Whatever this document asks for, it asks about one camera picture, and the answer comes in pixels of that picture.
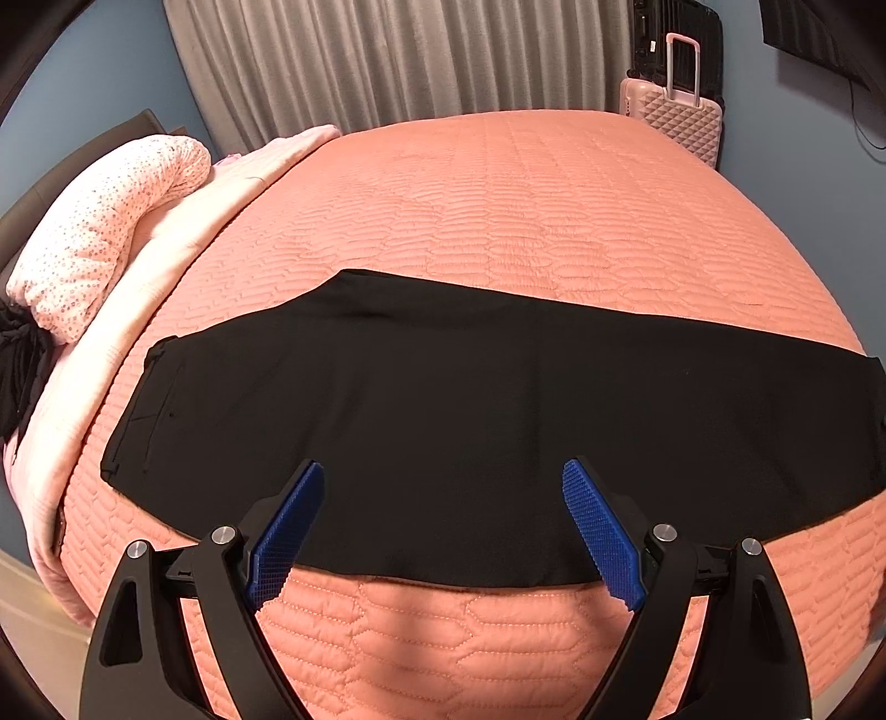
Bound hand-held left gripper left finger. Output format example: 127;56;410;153
81;458;326;720

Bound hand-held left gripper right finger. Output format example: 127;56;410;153
562;457;811;720

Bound black pants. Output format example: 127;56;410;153
99;269;886;586

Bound black cloth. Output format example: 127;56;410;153
0;299;60;437

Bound light pink blanket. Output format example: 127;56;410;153
3;125;343;628

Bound salmon quilted bed cover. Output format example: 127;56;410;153
51;109;886;720

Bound pink dotted pillow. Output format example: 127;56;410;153
6;133;212;343

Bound pink hard-shell suitcase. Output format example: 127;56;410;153
618;32;724;171

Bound dark brown headboard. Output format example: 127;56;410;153
0;109;188;278

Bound grey pleated curtain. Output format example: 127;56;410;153
162;0;641;157

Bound black suitcase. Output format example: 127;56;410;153
626;0;725;112

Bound black cable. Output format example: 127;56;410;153
848;73;886;150

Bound black wall television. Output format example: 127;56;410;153
758;0;886;91

